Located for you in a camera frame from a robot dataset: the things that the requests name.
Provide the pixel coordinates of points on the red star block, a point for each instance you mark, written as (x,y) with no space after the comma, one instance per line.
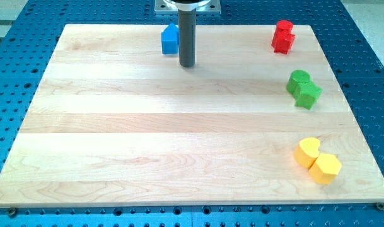
(282,42)

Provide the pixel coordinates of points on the green star block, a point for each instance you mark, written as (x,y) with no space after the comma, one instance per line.
(306,94)

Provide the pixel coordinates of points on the light wooden board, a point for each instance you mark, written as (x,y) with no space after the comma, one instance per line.
(114,122)

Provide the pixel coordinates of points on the blue house-shaped block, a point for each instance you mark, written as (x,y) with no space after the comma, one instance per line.
(170,39)

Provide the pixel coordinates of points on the green cylinder block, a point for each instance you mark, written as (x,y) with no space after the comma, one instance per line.
(296,77)

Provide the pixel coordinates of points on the yellow heart block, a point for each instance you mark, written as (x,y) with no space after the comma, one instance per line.
(307,151)

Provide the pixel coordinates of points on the red cylinder block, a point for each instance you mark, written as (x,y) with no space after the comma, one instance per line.
(281,26)

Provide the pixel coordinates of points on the yellow hexagon block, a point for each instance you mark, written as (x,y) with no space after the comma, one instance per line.
(325,168)

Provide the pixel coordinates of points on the left board clamp screw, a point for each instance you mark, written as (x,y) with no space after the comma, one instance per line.
(11,212)

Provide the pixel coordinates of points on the board clamp screw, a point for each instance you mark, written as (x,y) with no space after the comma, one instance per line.
(11,212)
(379,206)

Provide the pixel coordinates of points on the right board clamp screw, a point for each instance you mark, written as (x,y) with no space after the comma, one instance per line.
(379,206)

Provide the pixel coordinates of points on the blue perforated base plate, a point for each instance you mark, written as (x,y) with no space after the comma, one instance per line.
(29,44)

